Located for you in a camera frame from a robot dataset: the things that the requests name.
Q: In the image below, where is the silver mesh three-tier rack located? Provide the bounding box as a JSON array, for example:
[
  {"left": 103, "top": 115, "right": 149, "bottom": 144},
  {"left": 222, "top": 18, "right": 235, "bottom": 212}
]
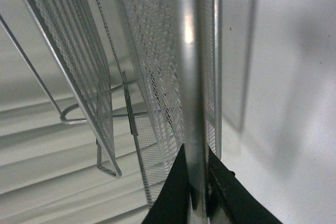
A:
[{"left": 0, "top": 0, "right": 263, "bottom": 224}]

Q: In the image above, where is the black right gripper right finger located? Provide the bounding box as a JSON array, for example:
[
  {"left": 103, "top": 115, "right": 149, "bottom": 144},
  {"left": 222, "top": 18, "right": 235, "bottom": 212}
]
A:
[{"left": 208, "top": 151, "right": 281, "bottom": 223}]

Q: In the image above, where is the grey curtain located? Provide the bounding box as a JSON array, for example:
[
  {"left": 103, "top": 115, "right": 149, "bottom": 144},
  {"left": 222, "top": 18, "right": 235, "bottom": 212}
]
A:
[{"left": 1, "top": 0, "right": 149, "bottom": 223}]

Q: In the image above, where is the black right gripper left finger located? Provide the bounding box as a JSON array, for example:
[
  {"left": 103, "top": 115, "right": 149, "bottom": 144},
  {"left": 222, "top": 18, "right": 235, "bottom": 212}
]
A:
[{"left": 142, "top": 145, "right": 190, "bottom": 224}]

